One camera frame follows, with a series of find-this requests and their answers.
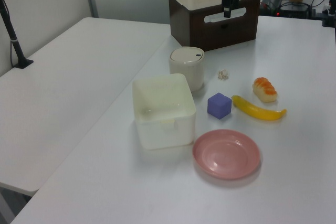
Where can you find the black device with red light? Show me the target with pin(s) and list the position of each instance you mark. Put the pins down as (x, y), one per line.
(295, 10)

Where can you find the black desk clamp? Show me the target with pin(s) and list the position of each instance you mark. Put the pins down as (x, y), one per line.
(329, 11)

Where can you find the yellow banana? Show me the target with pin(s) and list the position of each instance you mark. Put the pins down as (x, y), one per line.
(258, 111)

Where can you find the small beige lidded bin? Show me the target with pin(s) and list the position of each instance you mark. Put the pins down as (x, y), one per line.
(187, 69)

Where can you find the purple cube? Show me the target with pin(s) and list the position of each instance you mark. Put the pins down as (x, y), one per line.
(219, 106)

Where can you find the orange glazed bread loaf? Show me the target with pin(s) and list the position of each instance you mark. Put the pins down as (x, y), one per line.
(264, 90)

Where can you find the black camera stand pole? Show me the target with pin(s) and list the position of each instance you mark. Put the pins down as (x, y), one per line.
(11, 32)

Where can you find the small white crumpled ball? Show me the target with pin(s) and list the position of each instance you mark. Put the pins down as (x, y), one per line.
(223, 74)

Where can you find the dark brown storage box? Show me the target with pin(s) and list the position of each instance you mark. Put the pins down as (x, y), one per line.
(210, 30)

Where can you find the pink plate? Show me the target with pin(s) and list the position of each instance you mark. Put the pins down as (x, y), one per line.
(225, 155)

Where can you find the white square plastic container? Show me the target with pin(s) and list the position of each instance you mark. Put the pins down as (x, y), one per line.
(162, 111)

